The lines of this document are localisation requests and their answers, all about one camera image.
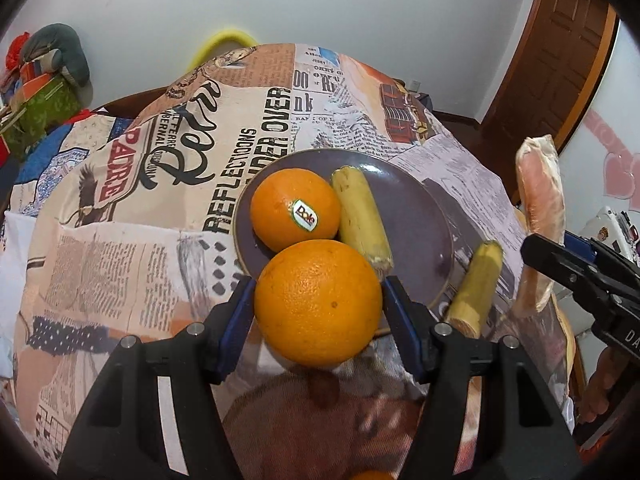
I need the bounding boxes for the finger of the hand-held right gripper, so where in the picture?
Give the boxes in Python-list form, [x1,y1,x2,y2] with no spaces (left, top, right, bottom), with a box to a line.
[520,233,612,312]
[564,231,640,287]

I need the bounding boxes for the pink heart wall decoration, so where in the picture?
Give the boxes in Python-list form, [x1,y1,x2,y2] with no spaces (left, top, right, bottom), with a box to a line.
[584,108,640,202]

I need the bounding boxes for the plastic wrapped pink roll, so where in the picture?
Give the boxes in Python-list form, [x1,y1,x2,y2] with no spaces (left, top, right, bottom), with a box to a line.
[514,134,567,319]

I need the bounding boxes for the white case with stickers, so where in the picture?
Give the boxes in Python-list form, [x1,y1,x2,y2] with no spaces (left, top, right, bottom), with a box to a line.
[579,204,640,263]

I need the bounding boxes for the brown woven basket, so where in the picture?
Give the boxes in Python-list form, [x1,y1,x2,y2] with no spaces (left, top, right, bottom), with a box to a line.
[221,369,427,480]

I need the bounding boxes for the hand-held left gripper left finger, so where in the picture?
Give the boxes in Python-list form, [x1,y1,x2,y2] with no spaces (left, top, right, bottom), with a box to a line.
[57,276,257,480]

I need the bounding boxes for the red cloth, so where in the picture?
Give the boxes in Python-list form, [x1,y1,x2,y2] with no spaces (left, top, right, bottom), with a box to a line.
[4,32,32,70]

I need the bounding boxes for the person's right hand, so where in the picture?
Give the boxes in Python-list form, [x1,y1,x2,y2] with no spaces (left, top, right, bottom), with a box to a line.
[581,346,623,426]

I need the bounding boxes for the green patterned cloth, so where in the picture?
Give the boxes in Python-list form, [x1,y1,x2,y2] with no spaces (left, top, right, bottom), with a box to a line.
[0,77,85,162]

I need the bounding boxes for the blue patterned blanket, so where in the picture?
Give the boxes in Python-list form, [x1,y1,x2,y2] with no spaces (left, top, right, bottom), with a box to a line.
[0,109,138,213]

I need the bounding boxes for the yellow foam ring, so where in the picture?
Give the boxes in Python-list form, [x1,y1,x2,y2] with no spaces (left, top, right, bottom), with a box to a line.
[184,29,257,75]

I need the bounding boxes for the dark purple plate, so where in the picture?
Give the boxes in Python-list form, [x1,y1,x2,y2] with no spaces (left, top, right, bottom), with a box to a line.
[232,148,455,337]

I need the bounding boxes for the brown wooden door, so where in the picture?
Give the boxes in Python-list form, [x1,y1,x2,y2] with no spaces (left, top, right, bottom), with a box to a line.
[479,0,622,163]

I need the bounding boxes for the peeled banana piece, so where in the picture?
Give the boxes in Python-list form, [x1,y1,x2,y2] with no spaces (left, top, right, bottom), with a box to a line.
[330,166,395,274]
[444,240,504,339]

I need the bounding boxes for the grey cushion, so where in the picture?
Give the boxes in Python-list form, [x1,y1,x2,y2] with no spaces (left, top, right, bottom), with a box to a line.
[19,23,91,87]

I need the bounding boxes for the newspaper print tablecloth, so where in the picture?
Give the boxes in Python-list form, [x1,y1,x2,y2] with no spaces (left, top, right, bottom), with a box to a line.
[12,42,577,463]

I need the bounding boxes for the orange with sticker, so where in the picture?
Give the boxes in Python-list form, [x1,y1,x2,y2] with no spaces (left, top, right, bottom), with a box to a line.
[249,167,343,254]

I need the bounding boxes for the plain orange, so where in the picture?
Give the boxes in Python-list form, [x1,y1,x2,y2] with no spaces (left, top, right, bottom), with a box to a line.
[254,239,384,367]

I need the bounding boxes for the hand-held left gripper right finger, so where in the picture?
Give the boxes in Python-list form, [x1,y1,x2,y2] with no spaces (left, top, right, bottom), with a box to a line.
[383,275,583,480]

